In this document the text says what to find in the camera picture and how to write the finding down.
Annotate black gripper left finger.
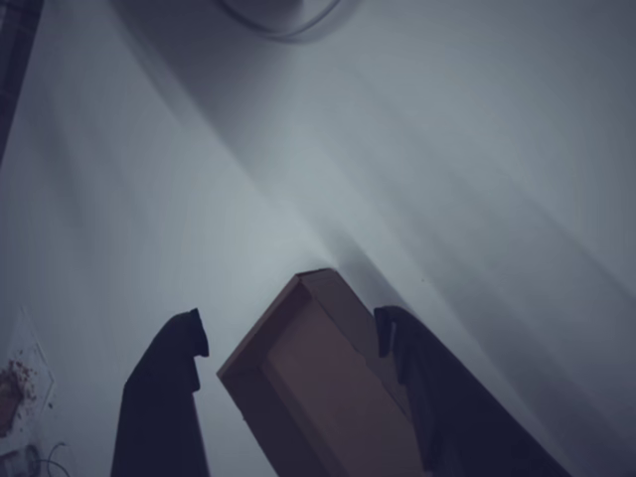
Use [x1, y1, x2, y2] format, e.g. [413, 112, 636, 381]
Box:
[109, 306, 213, 477]

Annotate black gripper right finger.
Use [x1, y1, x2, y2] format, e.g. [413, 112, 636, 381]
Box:
[374, 305, 575, 477]

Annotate open brown cardboard box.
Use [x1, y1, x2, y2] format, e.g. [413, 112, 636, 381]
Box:
[217, 267, 423, 477]

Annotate clear wrapper reddish crumbs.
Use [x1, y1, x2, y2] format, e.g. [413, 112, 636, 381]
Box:
[0, 307, 57, 443]

